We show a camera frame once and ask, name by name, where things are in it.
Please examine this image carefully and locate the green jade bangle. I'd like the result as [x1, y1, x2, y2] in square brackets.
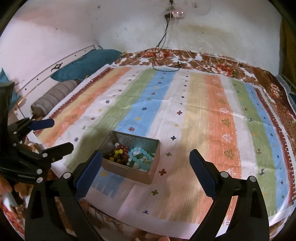
[127, 151, 154, 171]

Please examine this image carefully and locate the floral brown bedsheet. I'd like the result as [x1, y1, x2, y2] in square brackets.
[0, 48, 296, 241]

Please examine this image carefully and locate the light blue bead bracelet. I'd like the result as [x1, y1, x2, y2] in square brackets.
[127, 146, 155, 171]

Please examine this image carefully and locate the black cable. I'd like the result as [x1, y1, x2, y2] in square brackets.
[151, 14, 197, 72]

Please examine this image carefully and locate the white headboard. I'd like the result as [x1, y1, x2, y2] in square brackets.
[13, 42, 100, 120]

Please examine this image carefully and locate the teal pillow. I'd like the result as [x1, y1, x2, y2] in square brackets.
[50, 49, 122, 82]

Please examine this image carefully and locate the striped colourful mat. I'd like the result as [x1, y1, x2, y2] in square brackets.
[34, 64, 290, 240]

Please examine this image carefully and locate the plastic crate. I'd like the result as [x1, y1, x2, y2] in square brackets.
[276, 75, 296, 111]

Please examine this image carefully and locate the red bead bracelet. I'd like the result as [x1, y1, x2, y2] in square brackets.
[112, 144, 130, 164]

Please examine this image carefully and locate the wall power strip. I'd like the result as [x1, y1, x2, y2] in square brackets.
[165, 9, 185, 19]

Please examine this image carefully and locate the grey striped pillow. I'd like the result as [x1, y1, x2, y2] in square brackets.
[31, 80, 81, 117]

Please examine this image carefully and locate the yellow black bead bracelet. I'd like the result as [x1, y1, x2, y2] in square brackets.
[108, 148, 125, 164]

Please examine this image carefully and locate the pink metal jewelry box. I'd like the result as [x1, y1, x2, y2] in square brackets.
[99, 131, 161, 184]

